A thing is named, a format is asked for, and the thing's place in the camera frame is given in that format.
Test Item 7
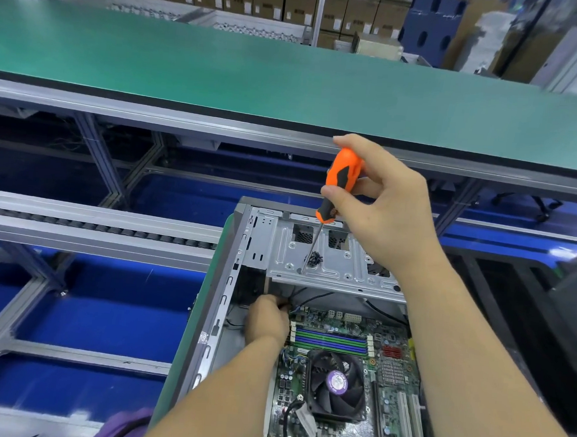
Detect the person's left hand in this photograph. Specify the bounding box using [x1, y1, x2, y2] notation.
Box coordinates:
[243, 292, 294, 353]

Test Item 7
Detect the person's right hand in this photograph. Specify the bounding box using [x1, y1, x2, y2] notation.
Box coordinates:
[315, 132, 453, 277]

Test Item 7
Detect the grey metal computer case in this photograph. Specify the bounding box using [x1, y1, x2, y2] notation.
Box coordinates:
[150, 190, 458, 437]

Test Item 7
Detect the orange black handle screwdriver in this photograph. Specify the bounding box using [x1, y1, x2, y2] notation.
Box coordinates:
[307, 145, 366, 273]

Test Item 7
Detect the black CPU cooler fan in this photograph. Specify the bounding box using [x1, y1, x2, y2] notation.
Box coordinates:
[301, 347, 371, 427]

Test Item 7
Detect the green motherboard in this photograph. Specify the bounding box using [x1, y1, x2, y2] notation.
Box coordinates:
[268, 304, 441, 437]

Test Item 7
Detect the person's right forearm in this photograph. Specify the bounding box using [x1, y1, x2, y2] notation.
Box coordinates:
[386, 253, 577, 437]

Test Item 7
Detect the person's left forearm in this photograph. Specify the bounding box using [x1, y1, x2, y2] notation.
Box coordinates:
[140, 329, 286, 437]

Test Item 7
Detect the green conveyor belt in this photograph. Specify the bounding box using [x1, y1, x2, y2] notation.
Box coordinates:
[0, 0, 577, 178]

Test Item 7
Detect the grey flat metal rail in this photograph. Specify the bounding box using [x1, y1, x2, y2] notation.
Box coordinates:
[0, 188, 226, 274]

